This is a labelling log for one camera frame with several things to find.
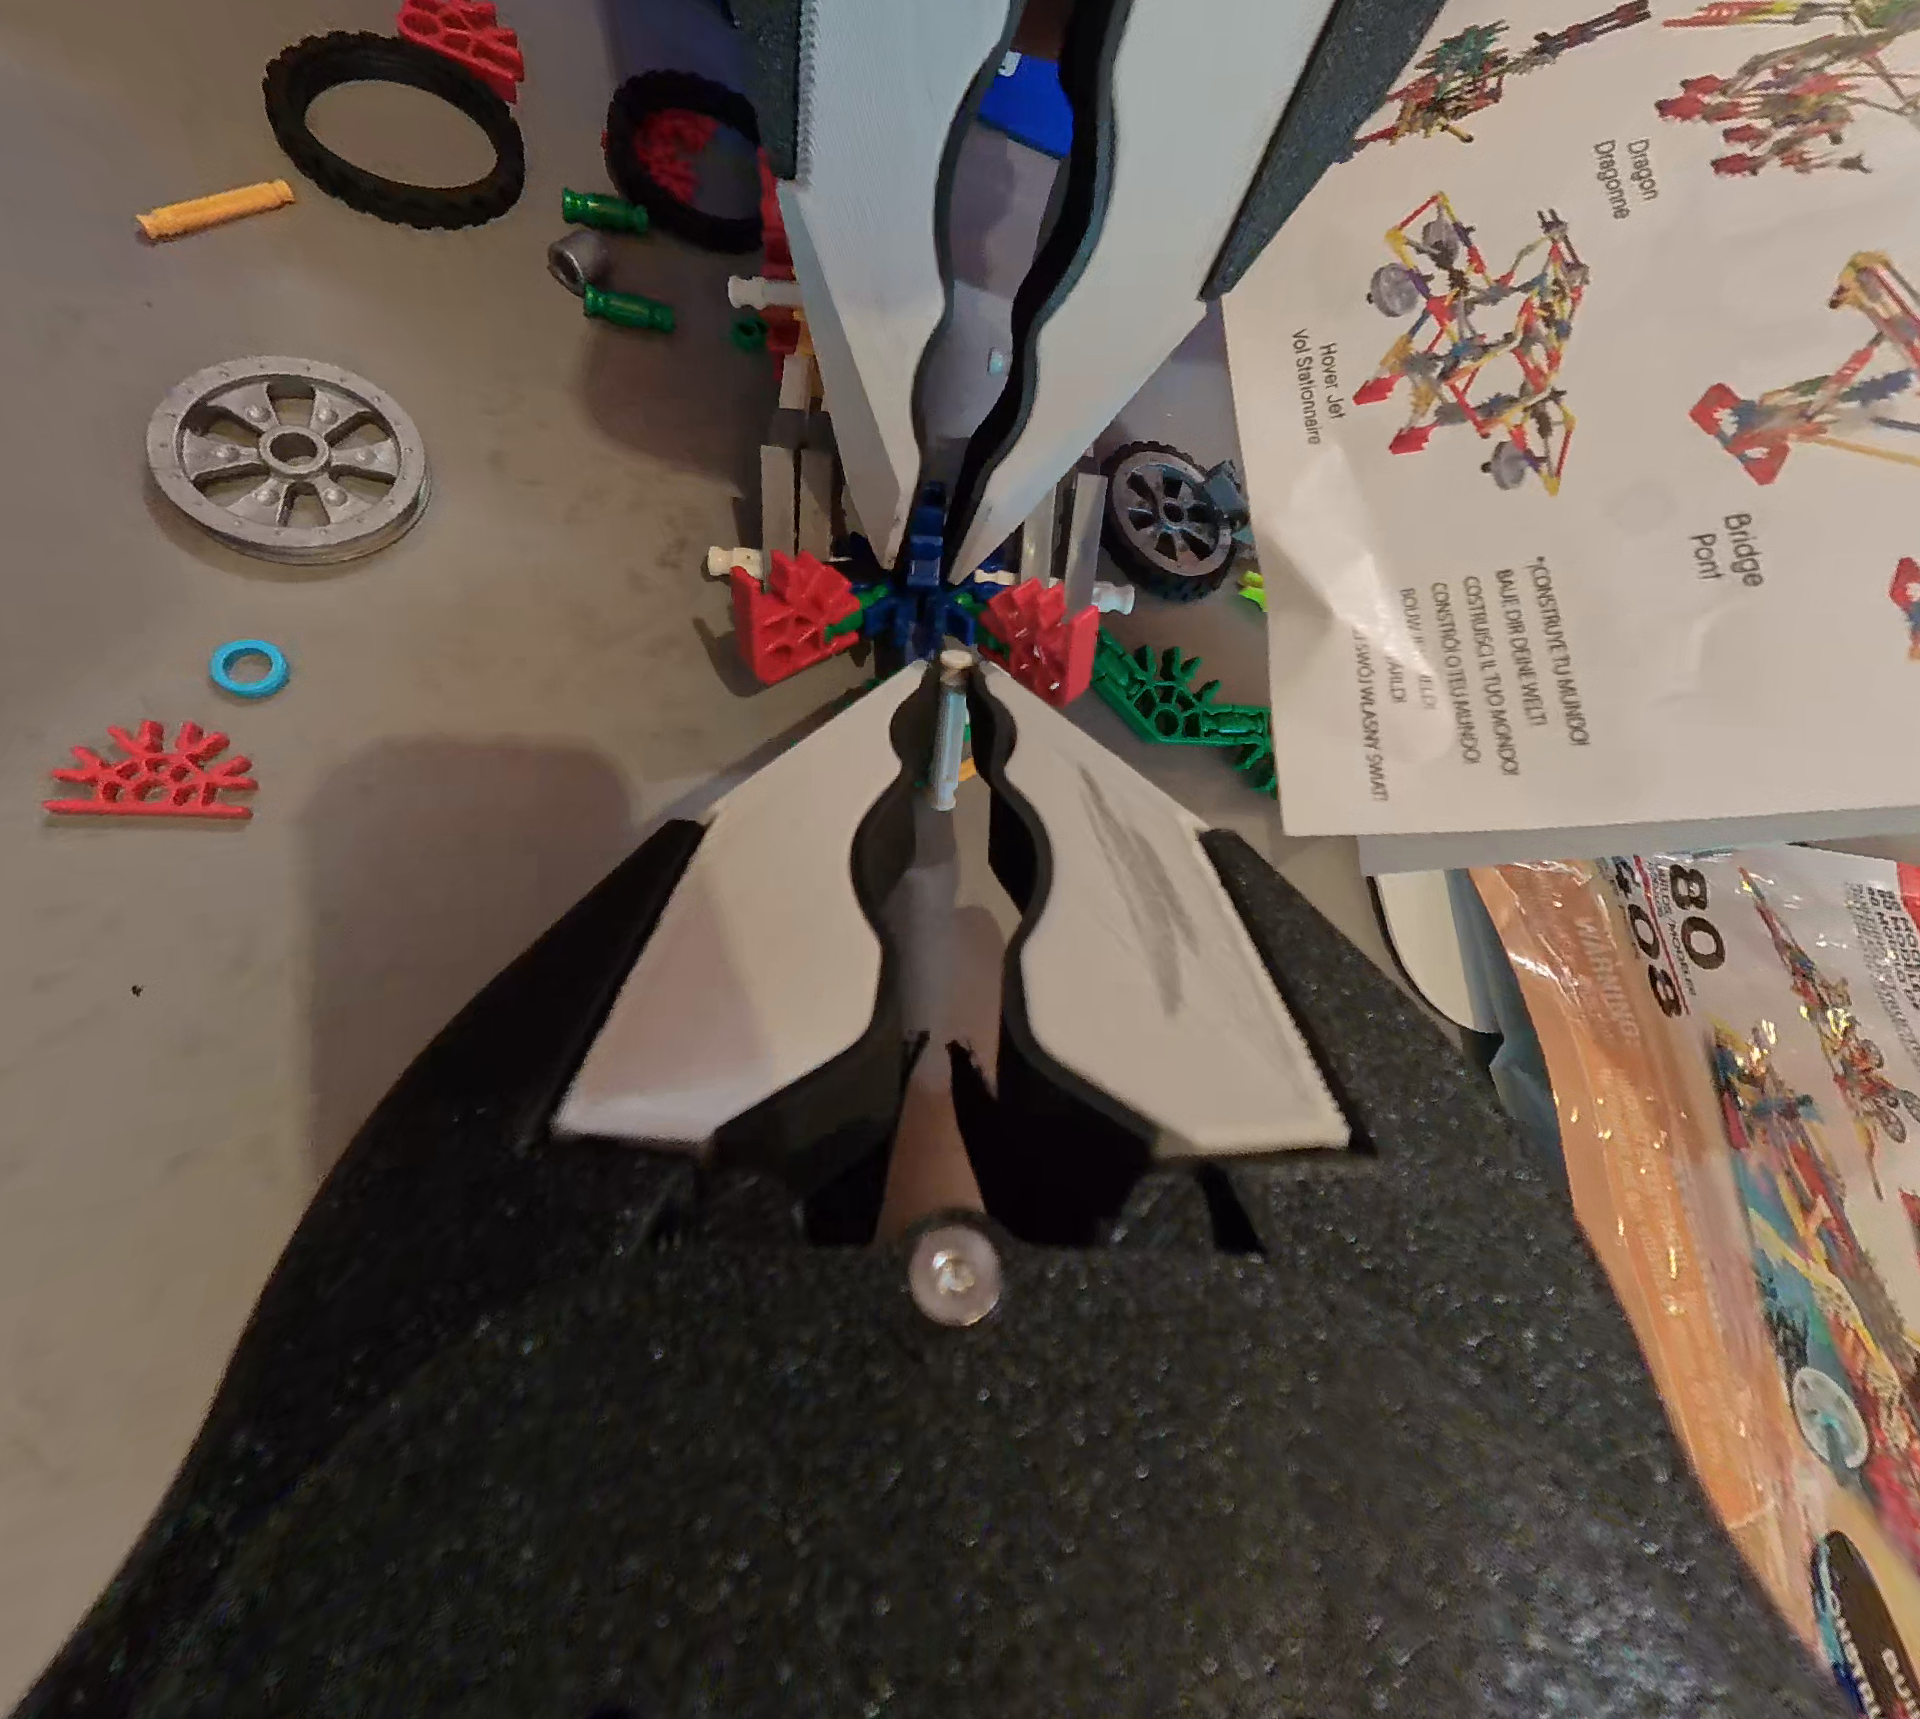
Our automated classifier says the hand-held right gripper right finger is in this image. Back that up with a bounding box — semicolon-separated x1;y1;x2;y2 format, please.
967;668;1357;1165

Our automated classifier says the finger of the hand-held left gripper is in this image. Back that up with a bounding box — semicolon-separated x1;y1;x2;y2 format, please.
778;0;1040;572
947;0;1386;581

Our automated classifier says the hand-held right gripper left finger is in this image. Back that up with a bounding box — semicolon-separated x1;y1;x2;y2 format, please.
552;668;943;1158

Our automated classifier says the green connector chain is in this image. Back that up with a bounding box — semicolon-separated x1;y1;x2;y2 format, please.
1088;636;1281;798

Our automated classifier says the short white rod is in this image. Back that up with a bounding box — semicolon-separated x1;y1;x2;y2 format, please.
925;649;978;815

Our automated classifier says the red fan connector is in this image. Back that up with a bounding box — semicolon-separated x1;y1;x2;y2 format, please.
726;551;869;690
44;719;262;826

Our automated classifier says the blue red toy model core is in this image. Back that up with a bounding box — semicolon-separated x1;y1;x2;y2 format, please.
846;478;1108;707

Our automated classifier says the small red connector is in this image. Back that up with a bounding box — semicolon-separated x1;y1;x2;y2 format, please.
627;106;721;208

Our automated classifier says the white book stand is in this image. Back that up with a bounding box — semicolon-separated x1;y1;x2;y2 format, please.
1370;868;1487;1034

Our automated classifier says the small black tyre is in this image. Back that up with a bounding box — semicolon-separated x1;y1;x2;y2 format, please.
601;66;769;255

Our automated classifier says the large red connector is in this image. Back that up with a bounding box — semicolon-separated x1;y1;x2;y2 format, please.
393;0;526;102

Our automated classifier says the grey wheel with black tyre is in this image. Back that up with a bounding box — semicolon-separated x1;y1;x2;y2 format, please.
1100;439;1258;608

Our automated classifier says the large black tyre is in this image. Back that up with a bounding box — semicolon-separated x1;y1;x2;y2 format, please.
262;26;526;234

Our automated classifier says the toy instruction booklet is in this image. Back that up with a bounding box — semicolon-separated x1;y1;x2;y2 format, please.
1216;0;1920;879

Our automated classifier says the short yellow rod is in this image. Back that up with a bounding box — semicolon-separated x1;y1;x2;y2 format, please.
132;177;300;246

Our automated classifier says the silver wheel hub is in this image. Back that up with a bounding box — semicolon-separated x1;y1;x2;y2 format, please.
145;355;432;567

